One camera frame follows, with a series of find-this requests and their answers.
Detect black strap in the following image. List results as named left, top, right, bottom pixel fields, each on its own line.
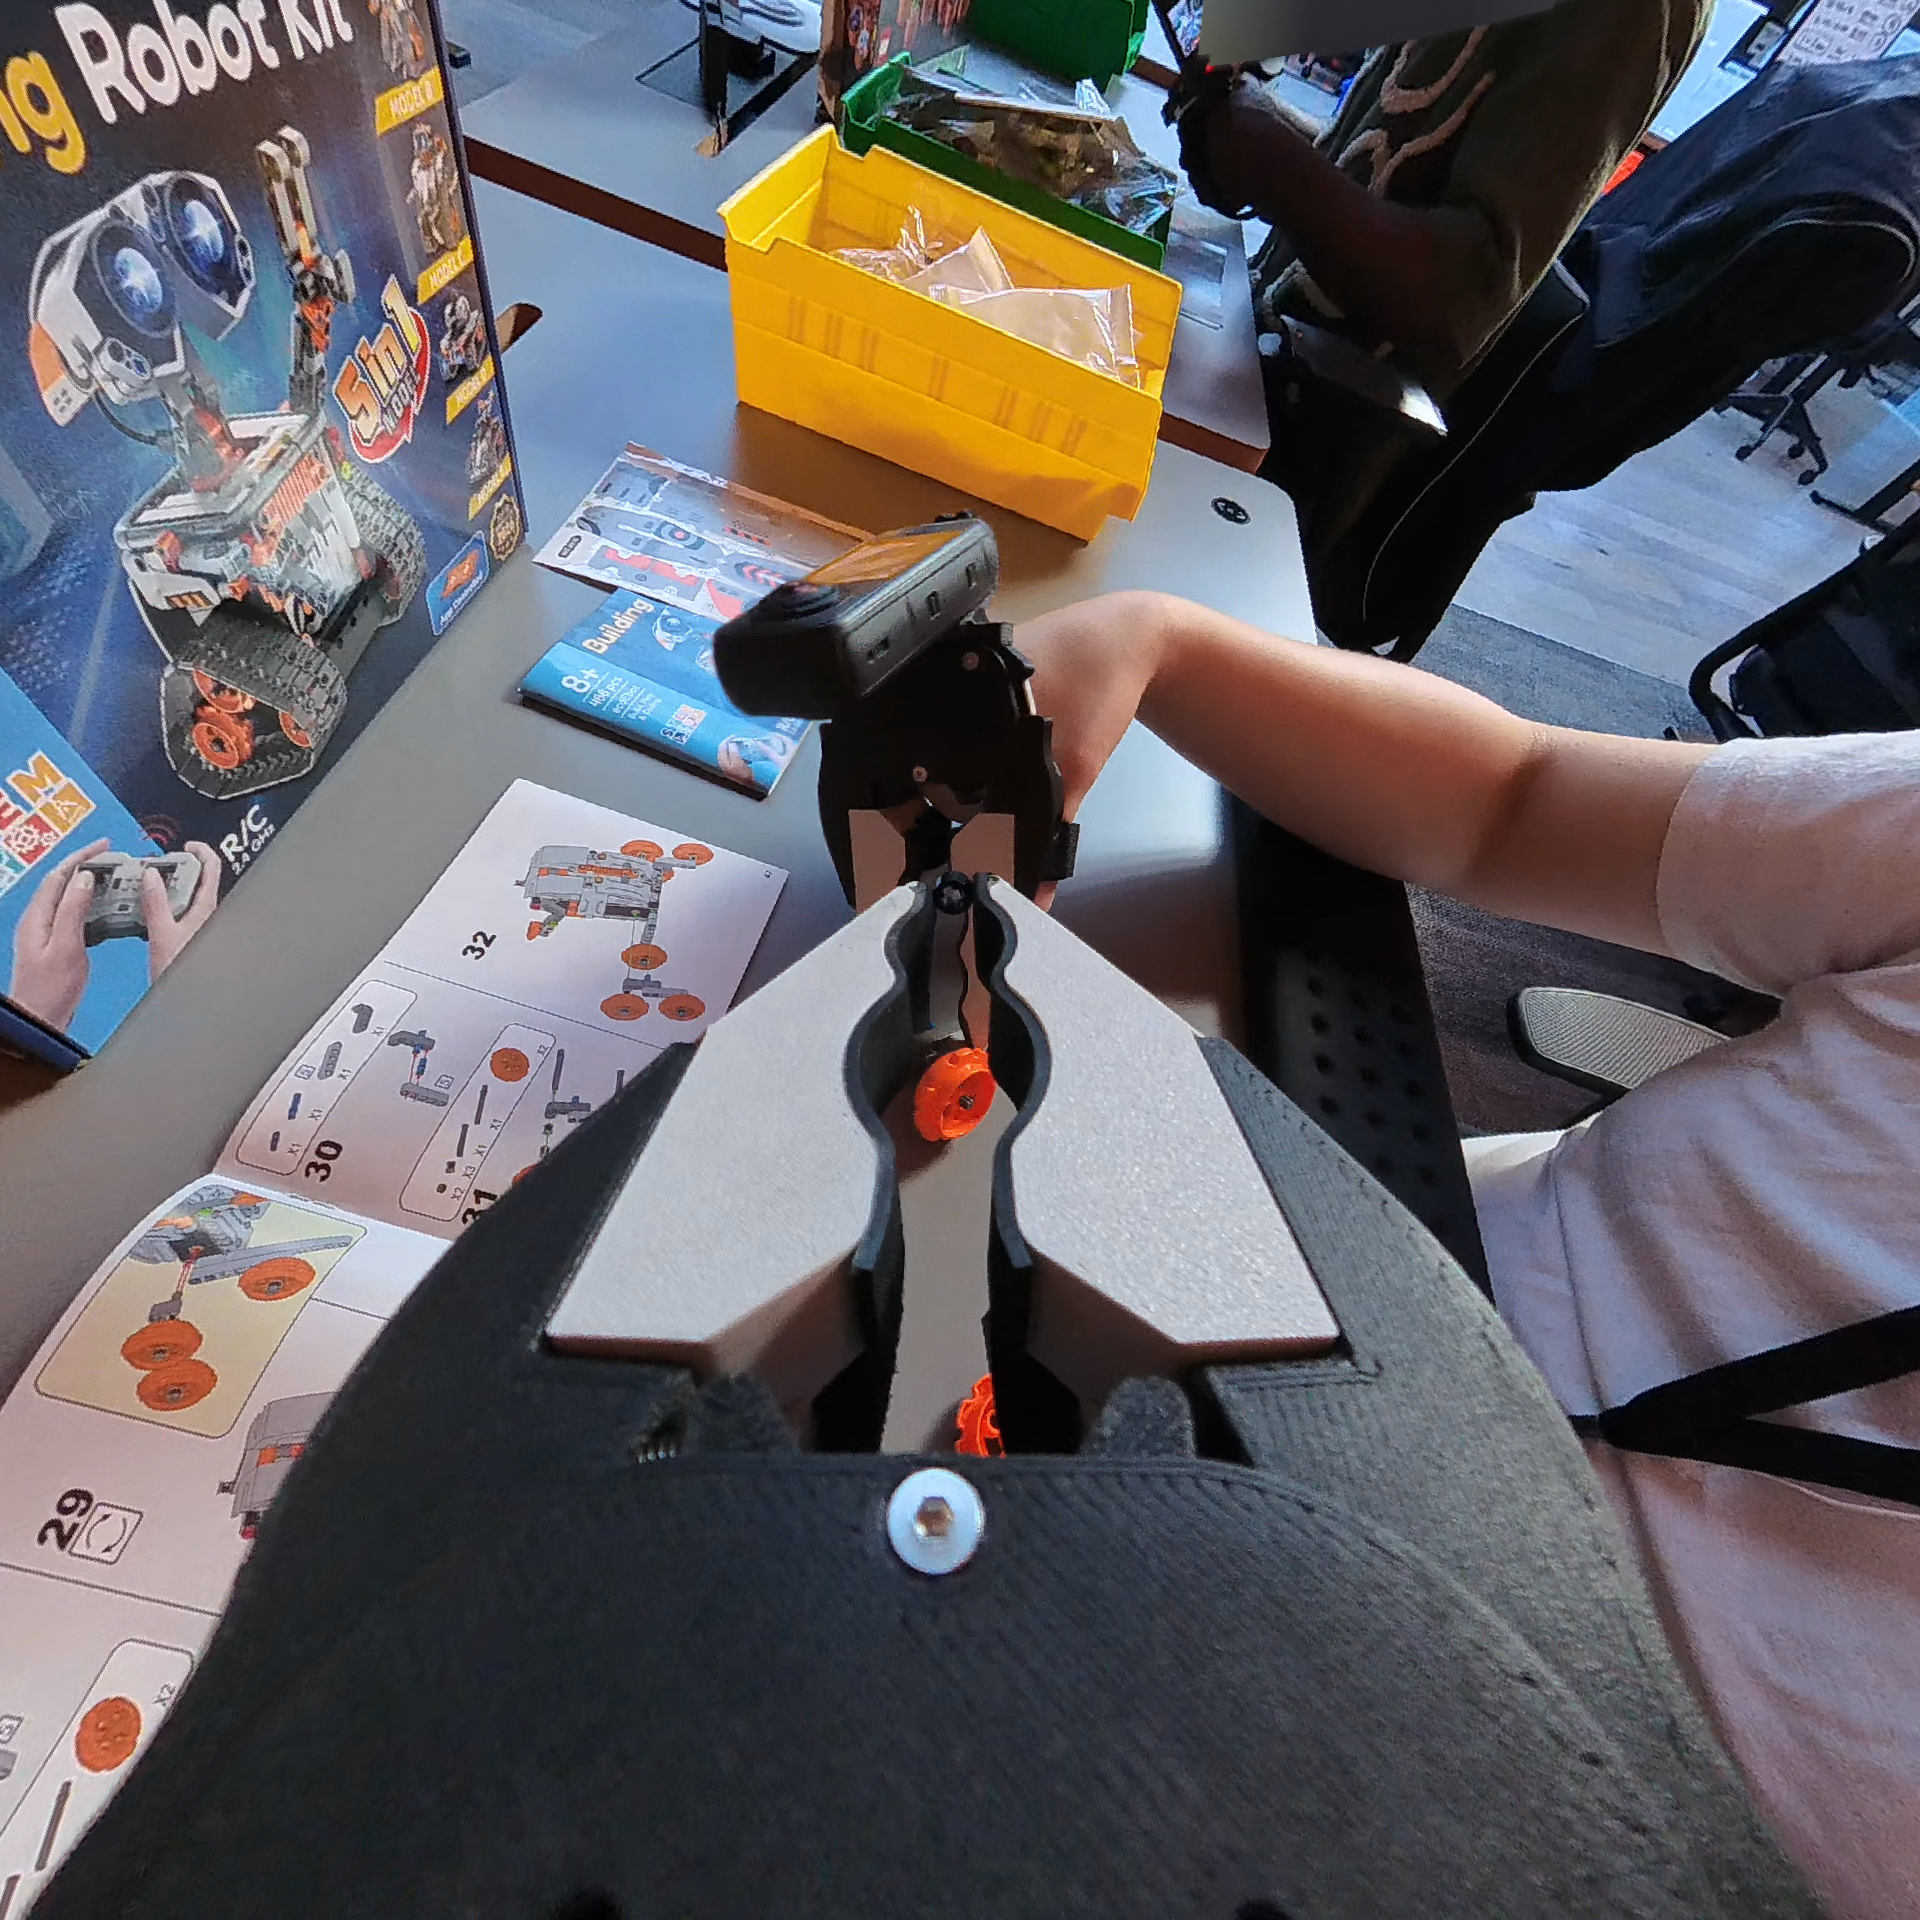
left=1599, top=1305, right=1920, bottom=1506

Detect person's right hand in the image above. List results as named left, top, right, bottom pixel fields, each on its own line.
left=1014, top=592, right=1207, bottom=920

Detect dark plastic bags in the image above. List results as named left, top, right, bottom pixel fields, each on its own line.
left=882, top=61, right=1181, bottom=231

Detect white t-shirt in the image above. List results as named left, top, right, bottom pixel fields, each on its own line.
left=1462, top=735, right=1920, bottom=1920

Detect white instruction booklet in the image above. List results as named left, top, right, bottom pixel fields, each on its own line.
left=0, top=783, right=788, bottom=1920

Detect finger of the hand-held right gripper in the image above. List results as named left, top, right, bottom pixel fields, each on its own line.
left=976, top=811, right=1060, bottom=909
left=845, top=803, right=916, bottom=909

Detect person's right forearm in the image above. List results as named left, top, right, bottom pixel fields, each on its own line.
left=1173, top=592, right=1713, bottom=920

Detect sticker sheet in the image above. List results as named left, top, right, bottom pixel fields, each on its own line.
left=531, top=443, right=871, bottom=620

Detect robot kit box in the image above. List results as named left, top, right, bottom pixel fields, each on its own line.
left=0, top=0, right=531, bottom=1066

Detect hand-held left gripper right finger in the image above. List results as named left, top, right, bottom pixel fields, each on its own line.
left=976, top=879, right=1339, bottom=1457

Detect dark printed toy box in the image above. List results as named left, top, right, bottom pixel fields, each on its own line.
left=815, top=0, right=976, bottom=123

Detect grey desk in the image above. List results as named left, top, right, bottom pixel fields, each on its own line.
left=0, top=167, right=1318, bottom=1394

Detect yellow storage bin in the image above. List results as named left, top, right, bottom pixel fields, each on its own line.
left=719, top=123, right=1182, bottom=542

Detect grey chair armrest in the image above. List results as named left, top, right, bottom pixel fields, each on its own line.
left=1506, top=988, right=1779, bottom=1114

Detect black studded mat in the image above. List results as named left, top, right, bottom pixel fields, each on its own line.
left=1229, top=815, right=1491, bottom=1303

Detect blue booklet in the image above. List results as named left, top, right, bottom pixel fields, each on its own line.
left=514, top=592, right=809, bottom=803

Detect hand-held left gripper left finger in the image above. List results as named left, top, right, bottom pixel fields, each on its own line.
left=545, top=886, right=916, bottom=1457

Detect seated person in dark clothes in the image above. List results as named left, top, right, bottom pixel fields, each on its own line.
left=1266, top=51, right=1920, bottom=663

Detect green storage bin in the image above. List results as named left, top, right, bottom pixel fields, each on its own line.
left=965, top=0, right=1149, bottom=91
left=839, top=51, right=1182, bottom=272

